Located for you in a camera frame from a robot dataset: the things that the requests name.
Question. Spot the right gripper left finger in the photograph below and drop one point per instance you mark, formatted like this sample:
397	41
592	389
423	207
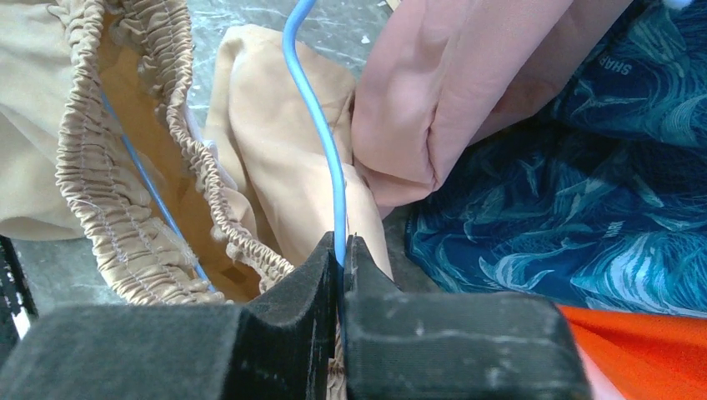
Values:
275	347

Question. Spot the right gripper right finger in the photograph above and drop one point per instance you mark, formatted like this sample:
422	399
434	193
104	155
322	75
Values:
436	345

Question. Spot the blue wire hanger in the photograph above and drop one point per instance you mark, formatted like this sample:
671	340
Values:
330	151

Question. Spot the pink shorts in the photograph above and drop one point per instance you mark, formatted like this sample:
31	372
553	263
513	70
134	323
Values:
443	75

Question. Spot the beige shorts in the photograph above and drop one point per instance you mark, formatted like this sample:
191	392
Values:
75	76

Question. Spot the blue patterned shorts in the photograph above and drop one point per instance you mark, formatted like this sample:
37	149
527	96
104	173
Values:
599	201

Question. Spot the orange shorts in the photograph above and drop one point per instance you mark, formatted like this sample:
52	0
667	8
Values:
644	356

